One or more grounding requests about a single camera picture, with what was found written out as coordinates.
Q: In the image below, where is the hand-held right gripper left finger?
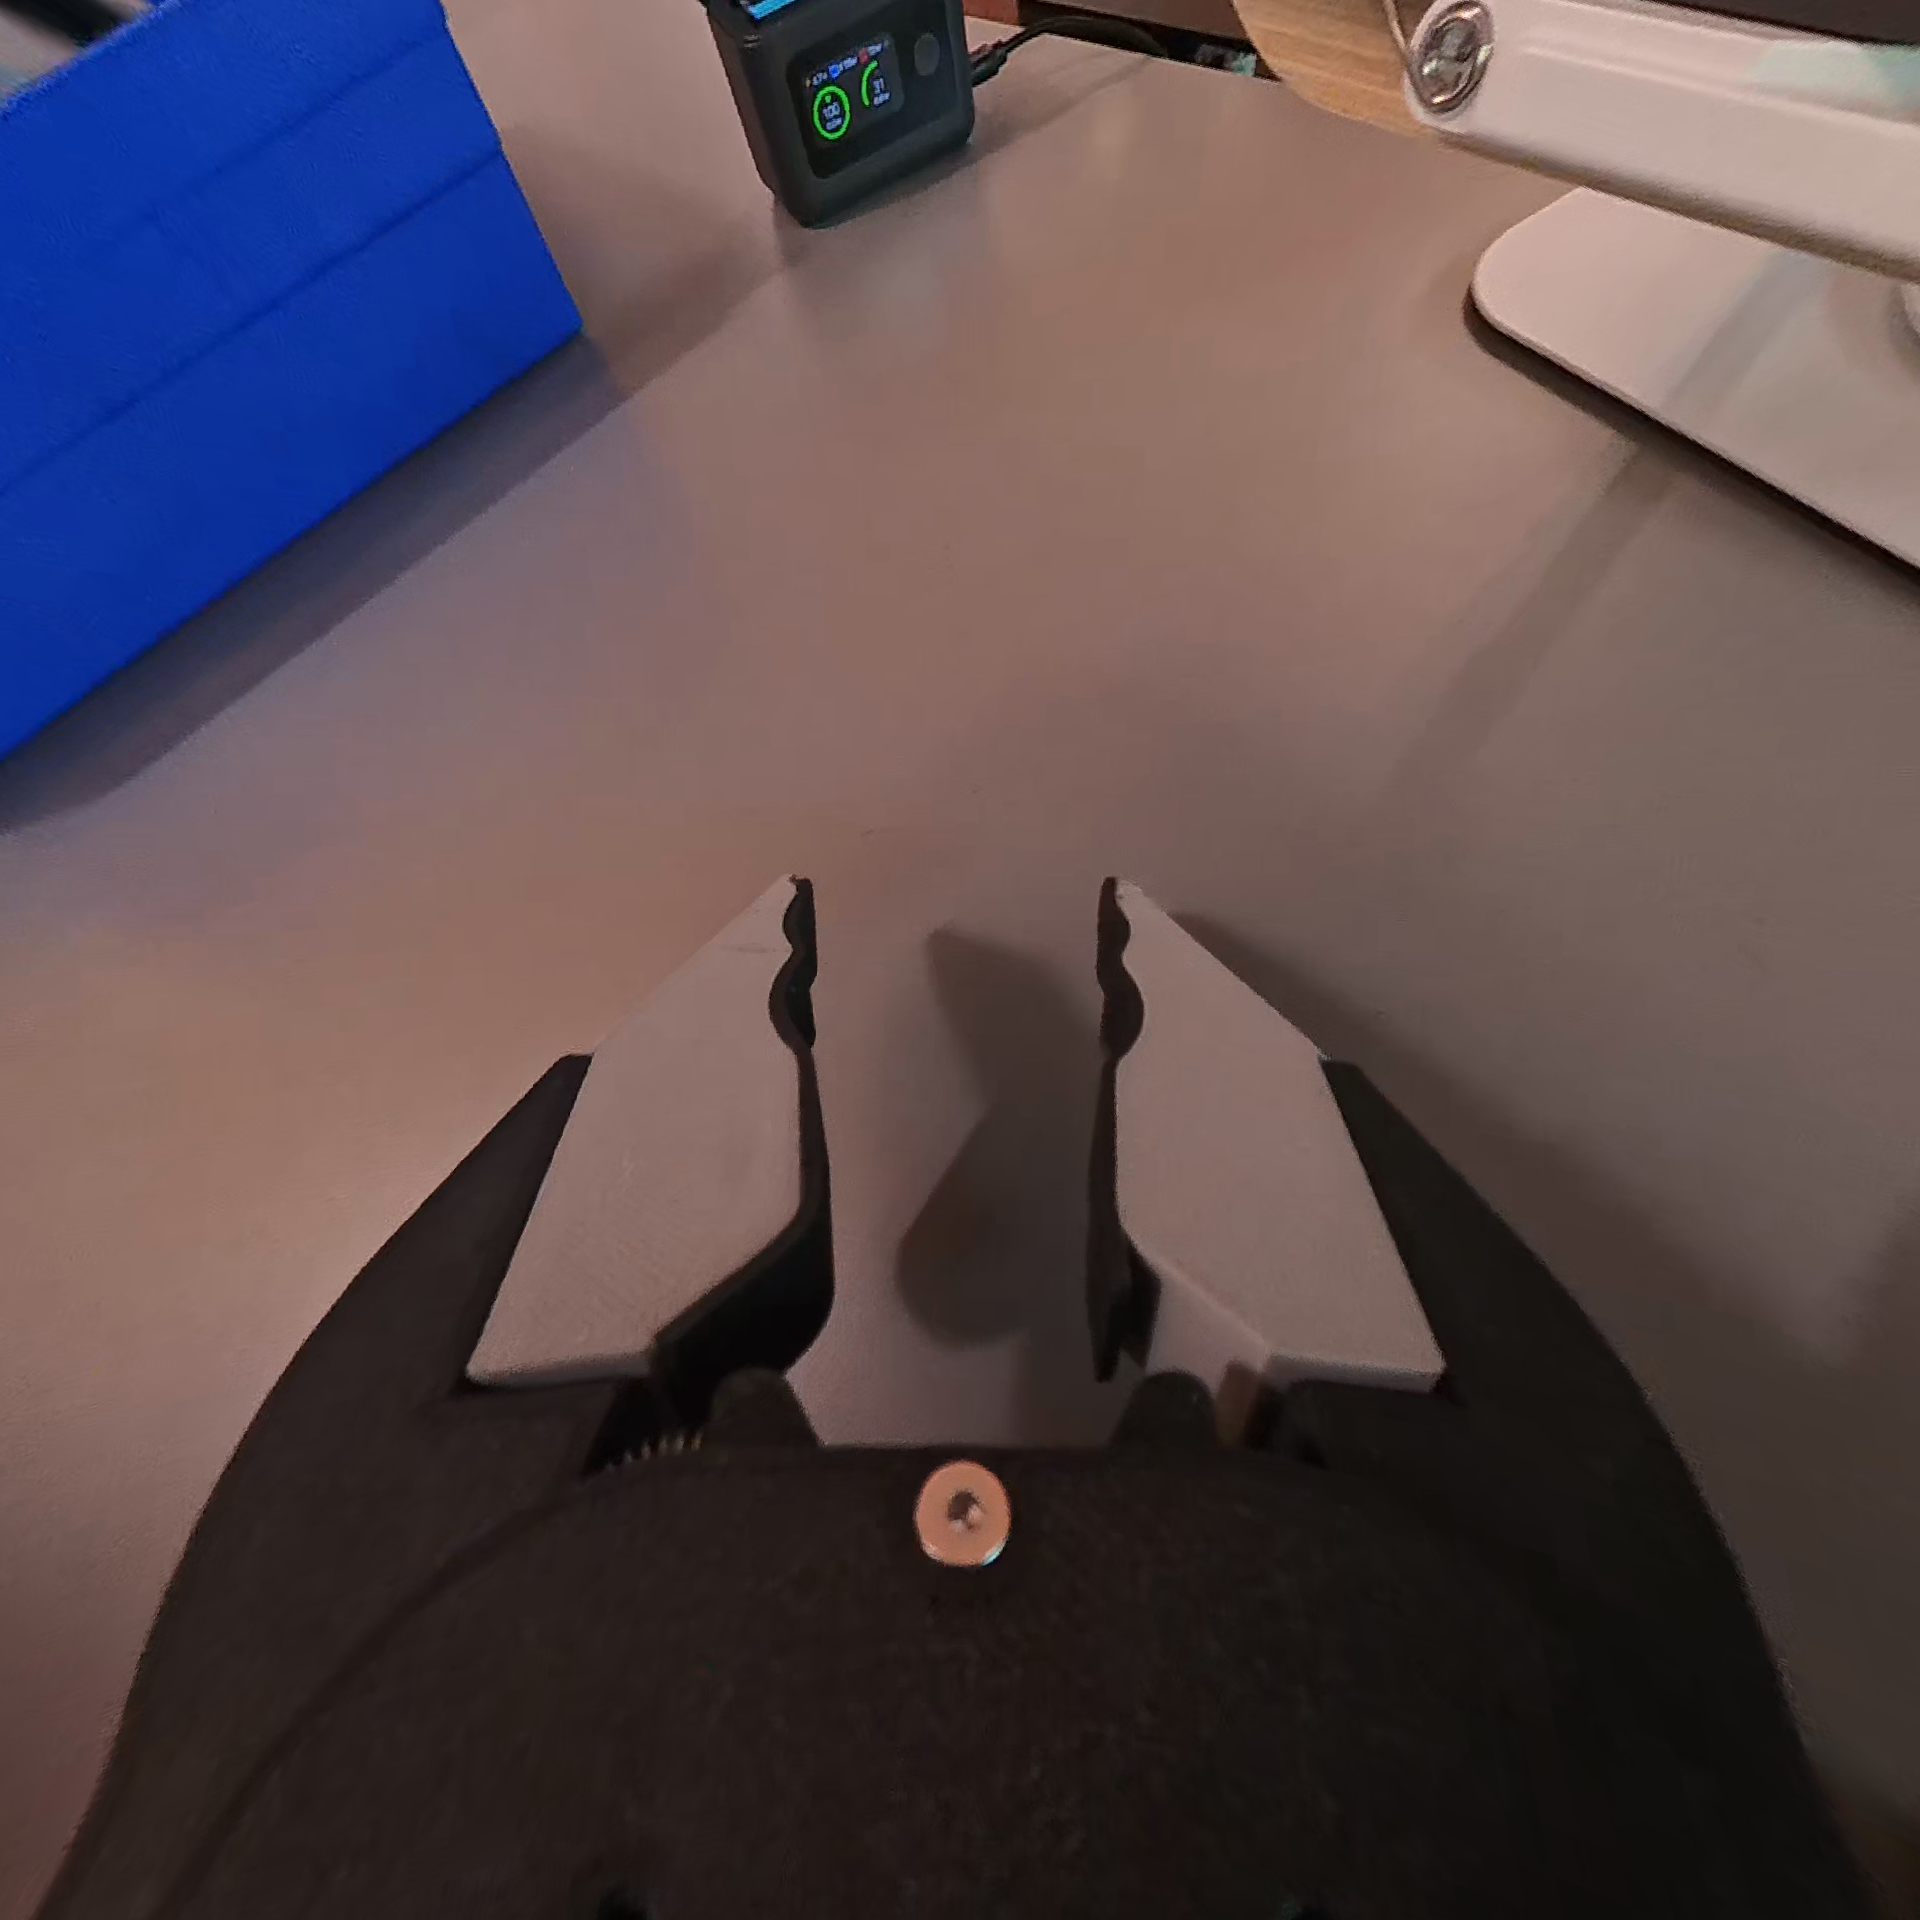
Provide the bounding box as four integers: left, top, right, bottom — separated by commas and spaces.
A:
466, 875, 838, 1386

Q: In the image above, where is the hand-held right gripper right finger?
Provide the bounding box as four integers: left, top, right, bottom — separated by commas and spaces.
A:
1083, 875, 1449, 1400

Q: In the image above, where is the black charger cable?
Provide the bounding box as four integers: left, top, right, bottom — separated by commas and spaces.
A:
966, 18, 1176, 87

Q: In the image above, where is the black charging case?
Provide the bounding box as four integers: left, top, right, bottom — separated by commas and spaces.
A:
704, 0, 980, 234

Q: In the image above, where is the blue plastic bin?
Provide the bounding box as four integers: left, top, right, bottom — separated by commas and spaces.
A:
0, 0, 584, 762

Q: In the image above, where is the thin retaining wire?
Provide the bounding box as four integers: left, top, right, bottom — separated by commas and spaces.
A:
1383, 0, 1499, 115

